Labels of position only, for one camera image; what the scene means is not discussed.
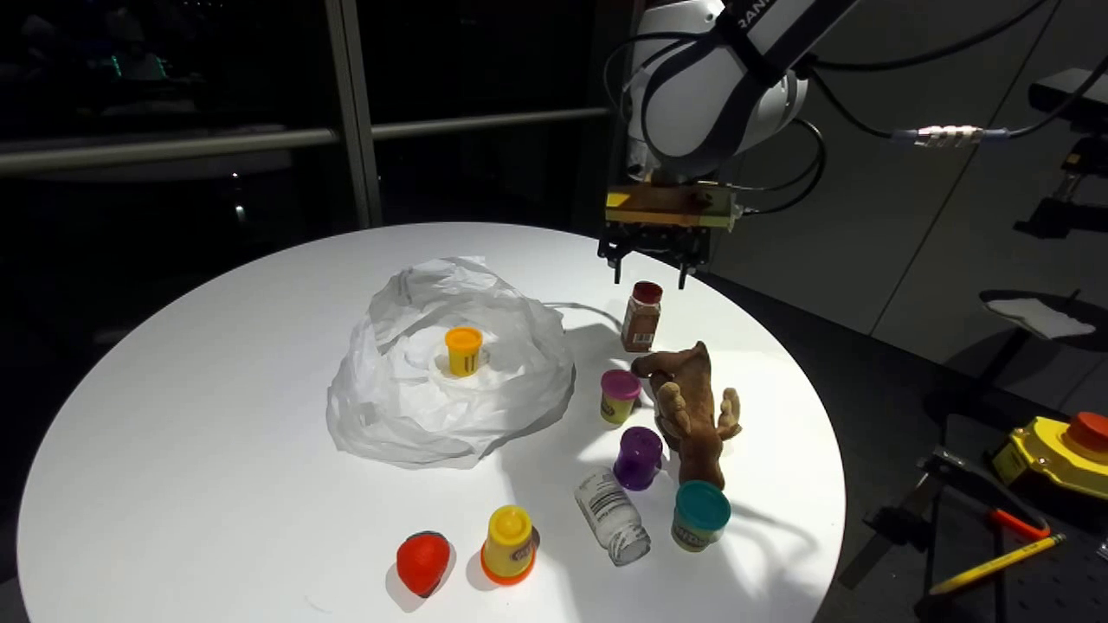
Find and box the yellow lid orange tub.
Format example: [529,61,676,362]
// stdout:
[477,502,544,589]

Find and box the grey flat plate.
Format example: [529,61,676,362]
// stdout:
[982,288,1100,343]

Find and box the pink lid dough tub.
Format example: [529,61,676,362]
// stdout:
[595,368,646,430]

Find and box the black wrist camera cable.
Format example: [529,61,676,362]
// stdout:
[739,115,830,219]

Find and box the grey window post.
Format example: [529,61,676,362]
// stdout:
[324,0,388,232]

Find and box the yellow pencil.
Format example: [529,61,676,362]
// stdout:
[924,529,1068,602]

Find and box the black cable silver connector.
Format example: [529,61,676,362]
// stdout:
[806,0,1108,150]

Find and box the red handled black tool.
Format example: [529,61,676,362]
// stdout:
[921,445,1058,546]

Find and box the brown bottle orange cap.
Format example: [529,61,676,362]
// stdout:
[617,275,670,355]

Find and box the purple lid dough tub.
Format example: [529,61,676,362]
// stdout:
[611,421,670,493]

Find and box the yellow wrist camera mount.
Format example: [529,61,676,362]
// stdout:
[604,181,743,236]

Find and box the black equipment stand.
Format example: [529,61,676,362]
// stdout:
[1015,65,1108,238]

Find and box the white plastic bag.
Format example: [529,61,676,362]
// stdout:
[324,252,581,469]

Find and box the yellow emergency stop box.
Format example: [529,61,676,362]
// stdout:
[995,409,1108,502]

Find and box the grey horizontal window rail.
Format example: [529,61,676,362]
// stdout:
[0,102,617,181]

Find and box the orange lid dough tub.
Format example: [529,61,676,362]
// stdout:
[441,322,489,382]

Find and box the teal lid dough tub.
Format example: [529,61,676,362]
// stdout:
[673,478,735,553]

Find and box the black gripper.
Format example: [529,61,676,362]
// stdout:
[595,220,715,292]

